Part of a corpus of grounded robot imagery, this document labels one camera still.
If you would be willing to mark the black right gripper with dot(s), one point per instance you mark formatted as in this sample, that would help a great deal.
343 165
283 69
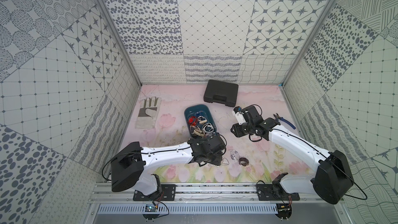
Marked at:
237 132

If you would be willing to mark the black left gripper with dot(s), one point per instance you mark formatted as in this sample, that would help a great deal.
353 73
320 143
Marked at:
217 144

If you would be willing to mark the silver white watch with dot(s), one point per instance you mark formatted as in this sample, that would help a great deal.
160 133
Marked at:
208 128

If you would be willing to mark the beige watch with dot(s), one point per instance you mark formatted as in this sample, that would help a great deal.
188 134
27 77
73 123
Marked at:
202 119
198 132

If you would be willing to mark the red watch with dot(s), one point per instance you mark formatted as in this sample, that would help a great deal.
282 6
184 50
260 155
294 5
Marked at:
192 121

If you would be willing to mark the silver rhinestone watch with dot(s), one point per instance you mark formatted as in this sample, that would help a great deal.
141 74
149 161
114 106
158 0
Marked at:
224 162

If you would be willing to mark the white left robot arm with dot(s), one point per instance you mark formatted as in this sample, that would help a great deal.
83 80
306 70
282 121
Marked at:
133 166

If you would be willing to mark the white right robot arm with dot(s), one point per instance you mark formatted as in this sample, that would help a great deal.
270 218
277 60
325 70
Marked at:
331 178

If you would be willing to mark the teal storage box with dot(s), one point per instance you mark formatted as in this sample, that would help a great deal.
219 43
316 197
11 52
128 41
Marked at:
199 110

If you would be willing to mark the dark brown watch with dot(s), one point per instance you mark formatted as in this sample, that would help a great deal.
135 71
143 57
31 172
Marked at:
243 162

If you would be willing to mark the black plastic tool case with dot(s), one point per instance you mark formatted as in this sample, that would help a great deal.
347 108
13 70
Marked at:
221 92

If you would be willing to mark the grey white work glove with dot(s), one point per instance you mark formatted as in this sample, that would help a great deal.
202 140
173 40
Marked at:
148 113

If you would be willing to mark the blue handled pliers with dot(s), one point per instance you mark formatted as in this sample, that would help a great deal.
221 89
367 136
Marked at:
284 120

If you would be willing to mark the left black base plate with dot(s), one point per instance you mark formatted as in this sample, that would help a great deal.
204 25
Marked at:
166 193

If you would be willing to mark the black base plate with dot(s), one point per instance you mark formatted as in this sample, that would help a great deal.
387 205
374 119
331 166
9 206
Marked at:
270 192
166 193

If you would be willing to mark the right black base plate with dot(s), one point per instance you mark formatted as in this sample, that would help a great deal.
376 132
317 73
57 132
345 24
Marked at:
270 192

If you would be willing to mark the aluminium rail frame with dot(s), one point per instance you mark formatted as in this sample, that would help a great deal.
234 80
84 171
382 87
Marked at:
195 193

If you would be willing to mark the white slotted cable duct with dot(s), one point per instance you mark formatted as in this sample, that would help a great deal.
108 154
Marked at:
189 208

